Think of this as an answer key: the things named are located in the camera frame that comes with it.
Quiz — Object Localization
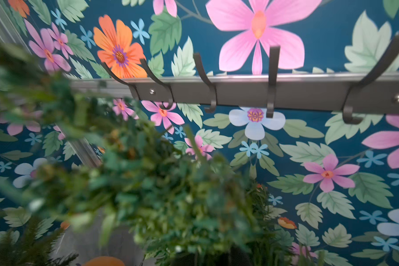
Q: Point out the dark green tree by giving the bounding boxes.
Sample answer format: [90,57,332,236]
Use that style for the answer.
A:
[0,42,291,266]

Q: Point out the light green fern christmas tree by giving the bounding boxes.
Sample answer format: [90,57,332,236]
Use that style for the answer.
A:
[0,218,79,266]

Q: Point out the orange plush toy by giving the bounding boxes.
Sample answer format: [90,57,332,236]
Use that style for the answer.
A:
[83,256,125,266]

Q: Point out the black hook rail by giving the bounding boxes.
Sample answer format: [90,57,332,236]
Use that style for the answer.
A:
[71,35,399,125]

